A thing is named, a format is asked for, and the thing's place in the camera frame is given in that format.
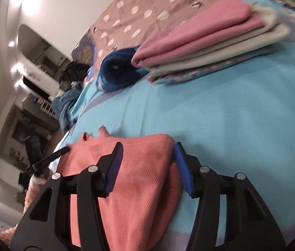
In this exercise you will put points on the coral sweater with bear print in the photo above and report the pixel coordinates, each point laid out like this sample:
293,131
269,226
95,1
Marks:
142,188

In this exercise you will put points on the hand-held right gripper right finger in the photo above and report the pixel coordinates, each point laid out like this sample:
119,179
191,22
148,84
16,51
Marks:
182,167

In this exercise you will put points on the black clothes pile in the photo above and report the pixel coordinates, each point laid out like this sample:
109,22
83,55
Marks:
74,72

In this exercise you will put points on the brown polka dot blanket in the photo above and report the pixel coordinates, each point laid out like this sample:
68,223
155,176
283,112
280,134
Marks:
163,5

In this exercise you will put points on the blue crumpled blanket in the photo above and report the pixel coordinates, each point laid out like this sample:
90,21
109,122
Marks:
65,104

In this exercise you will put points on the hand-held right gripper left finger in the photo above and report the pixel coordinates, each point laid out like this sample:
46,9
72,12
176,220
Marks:
114,167

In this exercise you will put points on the grey patterned folded garment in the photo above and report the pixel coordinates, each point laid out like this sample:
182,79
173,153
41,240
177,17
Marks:
202,72

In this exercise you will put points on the pink folded garment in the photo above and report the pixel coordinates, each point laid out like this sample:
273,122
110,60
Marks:
189,36

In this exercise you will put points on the navy star print garment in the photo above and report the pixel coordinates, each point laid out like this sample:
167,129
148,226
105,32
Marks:
118,70

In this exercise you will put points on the stack of folded clothes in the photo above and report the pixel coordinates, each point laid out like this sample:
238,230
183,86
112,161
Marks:
241,47

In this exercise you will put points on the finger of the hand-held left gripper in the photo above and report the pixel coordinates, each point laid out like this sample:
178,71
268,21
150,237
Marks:
57,153

